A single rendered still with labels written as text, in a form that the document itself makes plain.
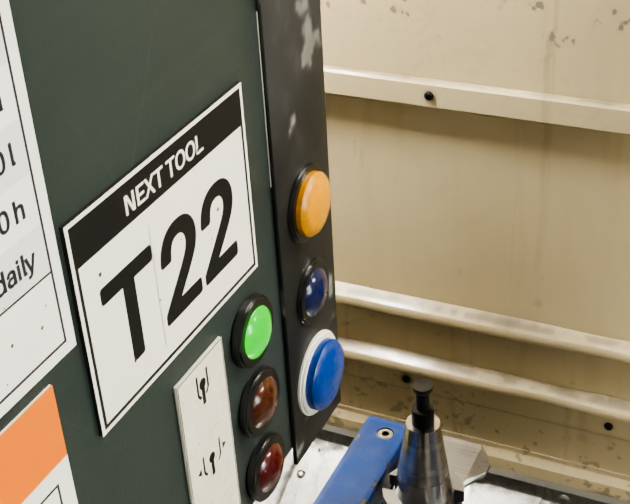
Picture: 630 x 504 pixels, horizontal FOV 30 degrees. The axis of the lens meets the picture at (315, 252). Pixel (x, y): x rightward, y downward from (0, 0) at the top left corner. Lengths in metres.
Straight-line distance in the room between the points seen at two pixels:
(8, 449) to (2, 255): 0.05
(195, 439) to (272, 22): 0.14
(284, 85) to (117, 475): 0.14
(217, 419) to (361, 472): 0.54
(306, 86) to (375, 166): 0.87
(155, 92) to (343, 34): 0.90
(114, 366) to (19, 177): 0.08
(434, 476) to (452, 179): 0.45
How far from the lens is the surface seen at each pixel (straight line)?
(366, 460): 0.95
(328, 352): 0.47
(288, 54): 0.41
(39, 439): 0.32
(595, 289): 1.28
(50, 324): 0.31
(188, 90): 0.35
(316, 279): 0.45
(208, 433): 0.40
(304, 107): 0.42
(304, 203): 0.42
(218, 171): 0.37
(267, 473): 0.45
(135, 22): 0.32
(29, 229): 0.30
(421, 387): 0.85
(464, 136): 1.23
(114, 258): 0.33
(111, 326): 0.33
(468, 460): 0.97
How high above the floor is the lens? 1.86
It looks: 32 degrees down
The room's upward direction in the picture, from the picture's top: 4 degrees counter-clockwise
